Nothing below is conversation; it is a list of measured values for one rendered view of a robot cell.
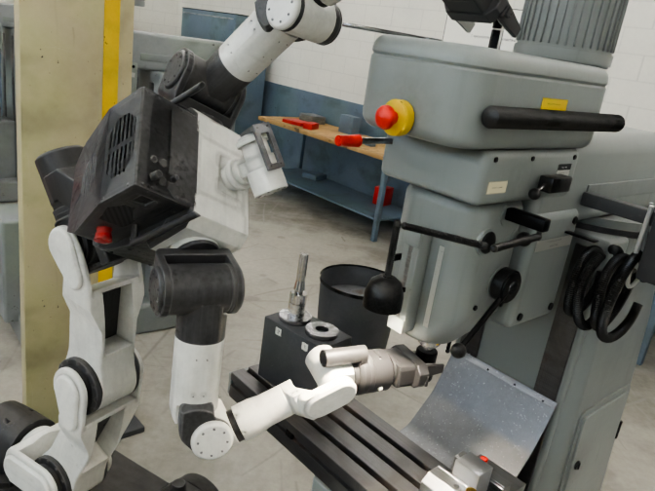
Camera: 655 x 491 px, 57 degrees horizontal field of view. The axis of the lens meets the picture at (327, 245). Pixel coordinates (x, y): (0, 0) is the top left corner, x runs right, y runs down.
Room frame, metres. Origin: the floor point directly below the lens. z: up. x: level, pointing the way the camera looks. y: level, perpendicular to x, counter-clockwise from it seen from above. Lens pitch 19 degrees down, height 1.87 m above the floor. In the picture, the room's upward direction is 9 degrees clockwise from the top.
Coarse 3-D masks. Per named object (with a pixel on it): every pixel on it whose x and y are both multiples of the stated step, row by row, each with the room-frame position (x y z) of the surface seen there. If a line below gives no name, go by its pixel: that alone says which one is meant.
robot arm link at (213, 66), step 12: (204, 60) 1.26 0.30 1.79; (216, 60) 1.23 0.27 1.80; (192, 72) 1.22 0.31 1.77; (204, 72) 1.24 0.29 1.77; (216, 72) 1.23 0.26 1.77; (228, 72) 1.22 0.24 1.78; (192, 84) 1.22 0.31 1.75; (216, 84) 1.23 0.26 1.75; (228, 84) 1.23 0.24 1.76; (240, 84) 1.24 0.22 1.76; (192, 96) 1.24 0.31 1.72; (204, 96) 1.24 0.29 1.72; (216, 96) 1.25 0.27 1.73; (228, 96) 1.26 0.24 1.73; (216, 108) 1.27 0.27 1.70; (228, 108) 1.27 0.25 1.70
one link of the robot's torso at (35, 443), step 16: (32, 432) 1.38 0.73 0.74; (48, 432) 1.39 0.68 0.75; (16, 448) 1.31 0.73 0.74; (32, 448) 1.34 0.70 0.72; (48, 448) 1.38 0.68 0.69; (16, 464) 1.28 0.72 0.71; (32, 464) 1.27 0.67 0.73; (16, 480) 1.29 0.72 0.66; (32, 480) 1.25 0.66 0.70; (48, 480) 1.24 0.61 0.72
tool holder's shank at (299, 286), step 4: (304, 252) 1.54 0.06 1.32; (300, 256) 1.52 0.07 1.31; (304, 256) 1.52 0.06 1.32; (300, 260) 1.52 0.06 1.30; (304, 260) 1.52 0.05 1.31; (300, 264) 1.52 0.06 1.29; (304, 264) 1.52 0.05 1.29; (300, 268) 1.52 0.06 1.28; (304, 268) 1.52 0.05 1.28; (300, 272) 1.52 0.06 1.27; (304, 272) 1.52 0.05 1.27; (296, 276) 1.52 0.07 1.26; (300, 276) 1.52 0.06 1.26; (304, 276) 1.52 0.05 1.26; (296, 280) 1.52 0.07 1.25; (300, 280) 1.52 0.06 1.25; (304, 280) 1.52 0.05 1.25; (296, 284) 1.52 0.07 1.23; (300, 284) 1.52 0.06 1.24; (304, 284) 1.52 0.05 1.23; (296, 288) 1.52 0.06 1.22; (300, 288) 1.51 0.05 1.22; (304, 288) 1.52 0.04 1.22; (296, 292) 1.52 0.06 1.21; (300, 292) 1.52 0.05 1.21
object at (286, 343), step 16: (272, 320) 1.50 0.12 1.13; (288, 320) 1.49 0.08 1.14; (304, 320) 1.50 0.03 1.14; (272, 336) 1.50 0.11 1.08; (288, 336) 1.46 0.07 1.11; (304, 336) 1.43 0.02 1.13; (320, 336) 1.42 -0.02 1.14; (336, 336) 1.45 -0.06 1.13; (272, 352) 1.49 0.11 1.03; (288, 352) 1.45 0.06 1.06; (304, 352) 1.42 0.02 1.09; (272, 368) 1.49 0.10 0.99; (288, 368) 1.45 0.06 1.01; (304, 368) 1.41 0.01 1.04; (304, 384) 1.41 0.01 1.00
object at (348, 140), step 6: (336, 138) 1.08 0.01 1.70; (342, 138) 1.08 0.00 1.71; (348, 138) 1.09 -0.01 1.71; (354, 138) 1.10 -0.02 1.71; (360, 138) 1.11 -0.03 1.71; (366, 138) 1.13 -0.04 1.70; (372, 138) 1.14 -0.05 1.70; (378, 138) 1.15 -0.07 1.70; (384, 138) 1.16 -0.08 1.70; (390, 138) 1.17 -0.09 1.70; (336, 144) 1.09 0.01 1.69; (342, 144) 1.08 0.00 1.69; (348, 144) 1.09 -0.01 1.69; (354, 144) 1.10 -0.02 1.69; (360, 144) 1.11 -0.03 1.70
